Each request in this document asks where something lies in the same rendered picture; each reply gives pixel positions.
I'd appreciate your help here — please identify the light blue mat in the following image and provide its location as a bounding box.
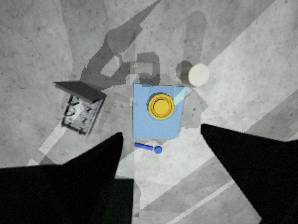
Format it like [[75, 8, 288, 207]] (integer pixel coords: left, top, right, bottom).
[[132, 83, 186, 140]]

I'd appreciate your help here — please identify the yellow round plate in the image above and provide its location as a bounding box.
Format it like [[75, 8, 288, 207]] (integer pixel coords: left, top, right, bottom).
[[148, 94, 175, 120]]

